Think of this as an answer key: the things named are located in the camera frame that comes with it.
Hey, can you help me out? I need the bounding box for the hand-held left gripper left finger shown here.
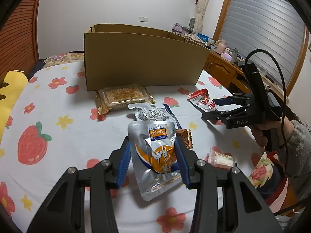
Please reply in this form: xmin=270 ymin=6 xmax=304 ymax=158
xmin=27 ymin=136 xmax=132 ymax=233

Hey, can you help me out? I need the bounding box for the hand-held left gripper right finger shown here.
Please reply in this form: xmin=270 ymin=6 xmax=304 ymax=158
xmin=174 ymin=136 xmax=277 ymax=233

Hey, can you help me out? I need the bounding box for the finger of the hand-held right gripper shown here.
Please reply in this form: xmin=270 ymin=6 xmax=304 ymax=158
xmin=201 ymin=105 xmax=252 ymax=122
xmin=212 ymin=93 xmax=253 ymax=107

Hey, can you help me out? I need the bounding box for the red white snack packet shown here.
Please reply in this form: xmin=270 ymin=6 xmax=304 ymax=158
xmin=187 ymin=89 xmax=218 ymax=113

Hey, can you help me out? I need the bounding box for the bronze small packet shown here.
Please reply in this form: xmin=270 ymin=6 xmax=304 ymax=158
xmin=175 ymin=128 xmax=193 ymax=149

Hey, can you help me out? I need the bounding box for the silver packet orange print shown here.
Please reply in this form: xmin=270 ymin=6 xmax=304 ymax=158
xmin=128 ymin=121 xmax=183 ymax=201

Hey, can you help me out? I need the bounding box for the silver foil packet grey print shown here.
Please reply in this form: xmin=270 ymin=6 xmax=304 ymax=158
xmin=128 ymin=103 xmax=182 ymax=129

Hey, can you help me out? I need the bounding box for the sesame cake packet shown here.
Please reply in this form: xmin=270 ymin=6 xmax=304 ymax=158
xmin=95 ymin=84 xmax=156 ymax=115

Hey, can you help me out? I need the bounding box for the brown cardboard box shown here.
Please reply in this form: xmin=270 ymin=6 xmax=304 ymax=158
xmin=84 ymin=24 xmax=211 ymax=92

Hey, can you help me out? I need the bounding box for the person's right forearm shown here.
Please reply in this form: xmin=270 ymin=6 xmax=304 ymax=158
xmin=277 ymin=120 xmax=311 ymax=202

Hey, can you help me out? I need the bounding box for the person's right hand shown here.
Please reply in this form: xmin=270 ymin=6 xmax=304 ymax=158
xmin=251 ymin=118 xmax=295 ymax=150

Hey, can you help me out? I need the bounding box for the wooden cabinet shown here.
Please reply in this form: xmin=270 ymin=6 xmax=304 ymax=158
xmin=203 ymin=51 xmax=292 ymax=117

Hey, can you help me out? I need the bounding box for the small white pink packet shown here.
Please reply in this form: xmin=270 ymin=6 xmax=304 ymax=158
xmin=206 ymin=150 xmax=235 ymax=169

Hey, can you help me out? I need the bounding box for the fruit print tablecloth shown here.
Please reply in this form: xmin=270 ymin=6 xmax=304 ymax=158
xmin=0 ymin=61 xmax=268 ymax=233

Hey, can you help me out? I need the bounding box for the patterned folded cloth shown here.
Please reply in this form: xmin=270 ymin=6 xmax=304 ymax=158
xmin=185 ymin=33 xmax=206 ymax=44

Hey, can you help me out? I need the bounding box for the grey window blind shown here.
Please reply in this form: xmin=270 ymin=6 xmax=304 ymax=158
xmin=220 ymin=0 xmax=309 ymax=88

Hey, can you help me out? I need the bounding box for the purple folded cloth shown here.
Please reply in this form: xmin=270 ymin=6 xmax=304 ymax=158
xmin=172 ymin=23 xmax=192 ymax=33

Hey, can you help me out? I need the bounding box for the patterned curtain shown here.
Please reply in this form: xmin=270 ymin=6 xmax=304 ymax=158
xmin=193 ymin=0 xmax=214 ymax=33

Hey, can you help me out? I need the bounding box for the floral quilt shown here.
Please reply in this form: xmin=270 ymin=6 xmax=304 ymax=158
xmin=42 ymin=52 xmax=279 ymax=191

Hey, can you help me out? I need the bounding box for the yellow plush toy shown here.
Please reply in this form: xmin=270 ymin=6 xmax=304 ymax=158
xmin=0 ymin=70 xmax=29 ymax=146

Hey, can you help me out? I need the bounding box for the wooden louvred wardrobe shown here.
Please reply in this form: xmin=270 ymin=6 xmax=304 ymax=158
xmin=0 ymin=0 xmax=45 ymax=78

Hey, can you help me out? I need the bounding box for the black cable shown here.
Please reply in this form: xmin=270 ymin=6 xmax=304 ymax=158
xmin=244 ymin=49 xmax=307 ymax=178

